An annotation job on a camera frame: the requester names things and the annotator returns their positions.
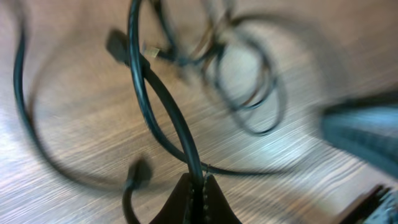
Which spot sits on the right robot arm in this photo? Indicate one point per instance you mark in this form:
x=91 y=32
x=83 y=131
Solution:
x=365 y=129

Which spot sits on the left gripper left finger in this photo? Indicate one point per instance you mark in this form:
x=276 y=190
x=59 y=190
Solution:
x=176 y=209

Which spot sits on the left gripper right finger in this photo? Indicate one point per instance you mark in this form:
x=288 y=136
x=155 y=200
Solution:
x=216 y=209

